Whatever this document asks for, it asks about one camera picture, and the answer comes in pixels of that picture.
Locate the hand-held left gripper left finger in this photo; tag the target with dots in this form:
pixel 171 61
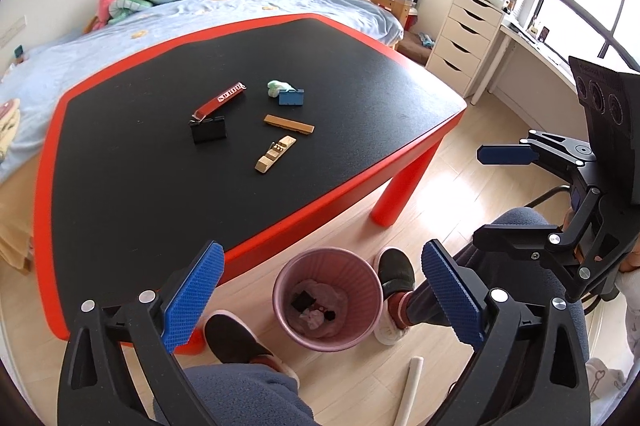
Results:
pixel 195 296

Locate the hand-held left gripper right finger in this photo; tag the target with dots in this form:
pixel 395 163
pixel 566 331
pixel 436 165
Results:
pixel 452 296

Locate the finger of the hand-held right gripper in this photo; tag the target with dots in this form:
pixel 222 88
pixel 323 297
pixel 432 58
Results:
pixel 505 154
pixel 515 238

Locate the person's right leg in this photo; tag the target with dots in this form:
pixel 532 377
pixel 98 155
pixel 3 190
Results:
pixel 505 226

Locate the person's leg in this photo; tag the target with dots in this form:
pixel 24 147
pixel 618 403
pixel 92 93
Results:
pixel 240 398
pixel 505 226

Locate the black chair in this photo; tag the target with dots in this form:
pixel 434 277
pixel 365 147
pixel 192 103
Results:
pixel 547 196

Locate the person's left black slipper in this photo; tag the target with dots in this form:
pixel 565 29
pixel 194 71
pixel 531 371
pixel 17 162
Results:
pixel 235 336

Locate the person's black slipper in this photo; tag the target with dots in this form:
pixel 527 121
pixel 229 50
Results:
pixel 235 336
pixel 395 271

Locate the person's right black slipper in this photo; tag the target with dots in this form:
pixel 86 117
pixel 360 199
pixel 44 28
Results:
pixel 395 271

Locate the pink ribbed waste bin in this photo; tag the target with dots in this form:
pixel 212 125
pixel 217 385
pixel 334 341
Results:
pixel 352 276

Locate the white tube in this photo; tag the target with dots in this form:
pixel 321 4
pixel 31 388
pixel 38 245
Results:
pixel 409 391

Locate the white desk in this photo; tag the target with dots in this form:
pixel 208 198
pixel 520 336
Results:
pixel 530 50

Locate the black scrap in bin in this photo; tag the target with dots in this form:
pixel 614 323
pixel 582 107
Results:
pixel 303 300

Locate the person's left leg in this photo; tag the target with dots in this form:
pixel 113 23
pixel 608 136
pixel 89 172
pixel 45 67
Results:
pixel 240 398

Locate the crumpled white paper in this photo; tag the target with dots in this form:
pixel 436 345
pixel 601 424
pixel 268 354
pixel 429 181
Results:
pixel 312 320

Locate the white drawer unit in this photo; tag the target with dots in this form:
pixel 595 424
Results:
pixel 465 40

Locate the red and black table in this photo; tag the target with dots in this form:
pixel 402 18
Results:
pixel 150 181

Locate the pale wooden notched block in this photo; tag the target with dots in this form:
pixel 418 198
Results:
pixel 272 155

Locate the red box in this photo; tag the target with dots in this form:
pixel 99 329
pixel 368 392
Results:
pixel 411 19

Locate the black binder clip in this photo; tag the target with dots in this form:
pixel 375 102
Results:
pixel 209 131

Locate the white cloth with heart print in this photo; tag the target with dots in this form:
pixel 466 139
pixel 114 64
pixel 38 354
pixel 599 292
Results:
pixel 602 386

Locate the brown wooden strip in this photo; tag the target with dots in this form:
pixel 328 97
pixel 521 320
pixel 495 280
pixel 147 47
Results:
pixel 289 124

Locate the red snack wrapper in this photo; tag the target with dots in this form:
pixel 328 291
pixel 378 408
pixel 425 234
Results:
pixel 220 98

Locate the blue binder clip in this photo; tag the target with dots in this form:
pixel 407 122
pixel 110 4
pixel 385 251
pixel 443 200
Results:
pixel 291 98

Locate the mint green crumpled wrapper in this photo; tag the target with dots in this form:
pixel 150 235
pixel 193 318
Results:
pixel 276 87

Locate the bed with blue sheet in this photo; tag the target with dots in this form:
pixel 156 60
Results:
pixel 200 15

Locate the striped green plush toy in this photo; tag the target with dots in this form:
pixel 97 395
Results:
pixel 127 5

